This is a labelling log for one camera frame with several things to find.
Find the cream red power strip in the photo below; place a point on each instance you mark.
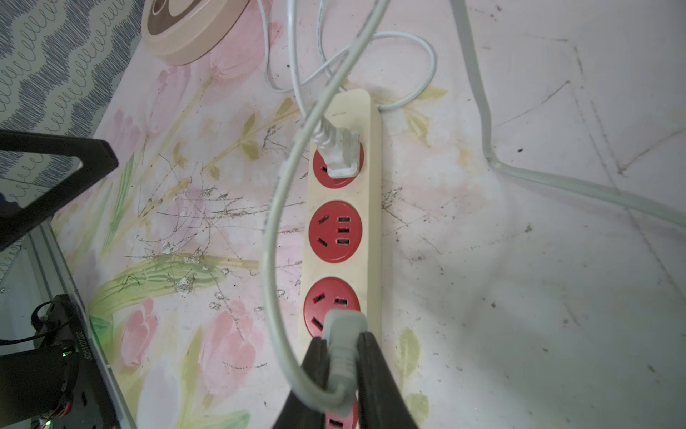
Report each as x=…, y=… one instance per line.
x=342, y=255

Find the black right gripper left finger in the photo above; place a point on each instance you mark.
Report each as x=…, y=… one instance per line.
x=301, y=408

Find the beige and brown desk fan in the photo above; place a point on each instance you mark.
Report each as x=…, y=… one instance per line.
x=179, y=32

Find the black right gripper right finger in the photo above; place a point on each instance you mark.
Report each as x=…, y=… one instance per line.
x=380, y=403

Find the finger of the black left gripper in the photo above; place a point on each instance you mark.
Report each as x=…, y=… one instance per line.
x=34, y=202

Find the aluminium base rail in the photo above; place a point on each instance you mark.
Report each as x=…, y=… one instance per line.
x=54, y=374

